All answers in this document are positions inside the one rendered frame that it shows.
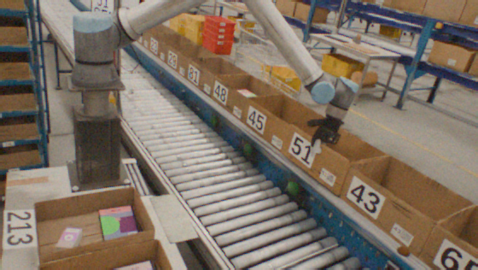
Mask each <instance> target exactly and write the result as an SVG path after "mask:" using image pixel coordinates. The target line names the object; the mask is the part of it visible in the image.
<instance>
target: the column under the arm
mask: <svg viewBox="0 0 478 270"><path fill-rule="evenodd" d="M73 119H74V133H75V145H76V161H66V163H67V172H68V177H69V181H70V186H71V192H72V193H77V192H82V191H93V190H99V189H105V188H110V187H116V186H122V185H131V181H130V179H129V177H128V174H127V172H126V170H125V164H124V162H123V161H122V159H121V156H120V134H121V118H120V115H119V113H118V111H117V109H116V108H115V106H114V104H113V103H110V104H109V114H106V115H103V116H89V115H86V114H85V113H84V105H83V104H76V105H73Z"/></svg>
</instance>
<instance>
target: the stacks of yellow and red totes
mask: <svg viewBox="0 0 478 270"><path fill-rule="evenodd" d="M235 25H236V22H234V21H232V20H227V19H225V18H224V17H219V16H208V15H204V16H202V15H187V14H181V15H179V16H177V17H175V18H173V19H171V20H169V28H171V29H172V30H174V31H175V32H178V33H179V35H180V34H181V35H182V36H185V37H186V38H189V39H191V40H192V41H194V42H196V43H197V44H199V45H202V47H203V48H205V49H207V50H209V51H211V52H213V53H215V54H217V55H230V53H231V51H232V46H233V43H235V41H234V40H233V38H234V37H235V35H234V33H235V30H236V29H235Z"/></svg>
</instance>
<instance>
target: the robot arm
mask: <svg viewBox="0 0 478 270"><path fill-rule="evenodd" d="M208 1H210V0H147V1H145V2H143V3H140V4H138V5H137V6H134V7H132V8H130V9H127V8H124V7H121V8H119V9H116V10H115V11H114V12H112V13H110V14H107V13H103V12H96V11H94V12H90V11H85V12H78V13H76V14H75V15H74V16H73V42H74V55H75V65H74V68H73V72H72V75H71V82H72V83H73V84H74V85H77V86H81V87H87V88H106V87H110V86H114V85H117V84H118V83H119V75H118V74H117V73H116V70H115V68H114V57H113V51H115V50H119V49H122V48H125V47H127V46H129V44H131V43H133V42H135V41H137V40H138V39H140V37H141V34H142V33H144V32H146V31H148V30H149V29H151V28H153V27H155V26H158V25H159V24H161V23H163V22H165V21H169V20H171V19H173V18H175V17H177V16H179V15H181V14H182V13H184V12H186V11H188V10H191V9H193V8H195V7H197V6H199V5H200V4H202V3H206V2H208ZM241 1H242V2H243V4H245V5H246V7H247V8H248V10H249V11H250V12H251V14H252V15H253V18H254V19H255V20H256V21H257V22H258V23H259V25H260V26H261V27H262V29H263V30H264V31H265V33H266V34H267V36H268V37H270V39H271V41H272V43H273V44H274V45H275V46H276V48H277V49H278V51H279V52H280V53H281V54H282V55H283V57H284V58H285V59H286V61H287V62H288V64H289V66H290V67H291V68H292V70H293V71H294V72H295V73H296V74H297V76H298V77H299V78H300V80H301V82H302V83H303V85H304V86H305V89H307V90H308V92H309V93H310V94H311V98H312V100H313V101H314V102H315V103H318V104H326V103H328V105H327V108H326V109H325V113H326V114H325V117H327V118H324V119H319V120H309V121H308V122H307V125H308V126H312V127H314V126H319V127H318V129H317V130H316V131H315V132H314V134H313V136H312V140H311V144H310V145H311V147H310V153H311V157H313V154H314V152H315V153H318V154H321V152H322V149H321V147H320V144H321V143H323V144H327V143H331V144H337V143H338V141H339V139H340V137H341V134H340V133H338V131H339V129H340V126H343V124H344V122H343V121H341V120H344V118H345V116H346V114H347V111H348V110H349V108H350V106H351V104H352V102H353V99H354V98H355V96H356V94H357V90H358V88H359V86H358V85H357V84H356V83H354V82H352V81H351V80H349V79H346V78H344V77H340V78H339V79H338V78H336V77H334V76H331V75H328V74H326V73H324V72H323V71H322V70H321V69H320V68H319V66H318V65H317V63H316V62H315V61H314V60H313V59H312V57H311V56H310V55H309V54H308V52H307V51H306V48H305V46H304V45H303V44H302V42H301V41H300V40H299V39H298V38H297V37H296V36H295V34H294V32H293V31H292V30H291V28H290V27H289V25H288V22H287V21H286V20H285V19H284V18H283V17H282V15H281V14H280V13H279V11H278V10H277V8H276V7H275V5H273V3H272V2H271V0H241ZM320 125H321V126H320ZM338 137H339V138H338ZM318 139H320V140H318ZM337 139H338V140H337ZM336 140H337V142H336Z"/></svg>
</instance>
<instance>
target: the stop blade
mask: <svg viewBox="0 0 478 270"><path fill-rule="evenodd" d="M337 247H338V244H337V245H334V246H330V247H328V248H326V249H322V250H320V251H319V252H317V253H314V254H312V255H309V256H306V257H305V258H303V259H300V260H298V261H295V262H292V263H290V264H288V265H285V266H282V267H279V268H277V269H275V270H287V269H288V268H290V267H293V266H295V265H300V264H302V263H304V262H305V261H309V260H311V259H313V258H315V257H317V256H320V255H322V254H324V253H326V252H329V251H331V250H333V249H336V248H337Z"/></svg>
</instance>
